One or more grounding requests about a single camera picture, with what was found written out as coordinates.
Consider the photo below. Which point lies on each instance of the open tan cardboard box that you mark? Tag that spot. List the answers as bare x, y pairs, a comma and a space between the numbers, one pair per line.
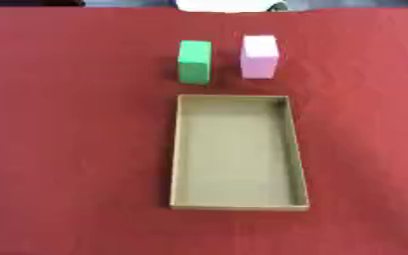
236, 156

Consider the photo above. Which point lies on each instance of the green rectangular block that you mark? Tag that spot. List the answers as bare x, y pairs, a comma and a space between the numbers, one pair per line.
194, 62

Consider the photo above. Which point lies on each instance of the pink rectangular block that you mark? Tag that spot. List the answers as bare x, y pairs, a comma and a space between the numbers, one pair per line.
259, 57

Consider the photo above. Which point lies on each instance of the white object beyond table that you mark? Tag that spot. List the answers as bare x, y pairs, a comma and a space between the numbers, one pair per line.
225, 5

